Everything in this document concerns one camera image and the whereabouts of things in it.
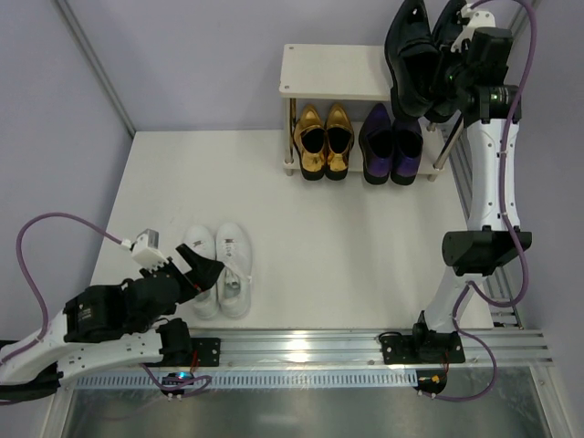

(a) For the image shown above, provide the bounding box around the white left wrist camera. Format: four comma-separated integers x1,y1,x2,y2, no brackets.
120,229,167,271

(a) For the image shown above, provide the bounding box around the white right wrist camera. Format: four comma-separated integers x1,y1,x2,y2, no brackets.
450,4,496,53

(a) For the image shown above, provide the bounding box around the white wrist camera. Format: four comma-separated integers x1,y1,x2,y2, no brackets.
450,4,496,53
120,229,167,271

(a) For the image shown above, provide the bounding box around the left corner aluminium post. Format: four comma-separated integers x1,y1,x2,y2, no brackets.
51,0,137,138

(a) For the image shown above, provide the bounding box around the corner aluminium post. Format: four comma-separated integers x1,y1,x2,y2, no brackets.
51,0,137,138
508,0,541,43

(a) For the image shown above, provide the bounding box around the white sneaker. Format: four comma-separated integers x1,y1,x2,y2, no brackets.
182,224,219,319
215,223,253,318

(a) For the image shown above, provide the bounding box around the grey slotted cable duct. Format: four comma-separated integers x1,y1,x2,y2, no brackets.
76,368,418,391

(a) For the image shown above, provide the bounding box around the gold loafer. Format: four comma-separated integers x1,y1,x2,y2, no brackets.
293,104,328,181
325,102,354,181

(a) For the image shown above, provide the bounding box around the purple loafer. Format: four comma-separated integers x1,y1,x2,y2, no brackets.
359,103,394,185
391,120,423,186

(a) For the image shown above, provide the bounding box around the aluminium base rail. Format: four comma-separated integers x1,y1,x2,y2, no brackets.
190,328,553,369

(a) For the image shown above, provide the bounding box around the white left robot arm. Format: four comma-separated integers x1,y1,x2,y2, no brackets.
1,245,224,403

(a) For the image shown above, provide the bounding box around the right corner aluminium post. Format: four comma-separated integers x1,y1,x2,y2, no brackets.
508,0,541,43

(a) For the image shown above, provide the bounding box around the black patent loafer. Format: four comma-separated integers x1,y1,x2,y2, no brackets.
425,0,466,123
384,0,439,120

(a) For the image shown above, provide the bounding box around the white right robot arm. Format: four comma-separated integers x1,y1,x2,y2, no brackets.
407,27,532,363

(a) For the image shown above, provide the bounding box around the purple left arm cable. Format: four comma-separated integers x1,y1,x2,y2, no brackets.
0,212,214,402

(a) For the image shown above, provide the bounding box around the white two-tier shoe shelf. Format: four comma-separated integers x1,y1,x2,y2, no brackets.
279,44,461,182

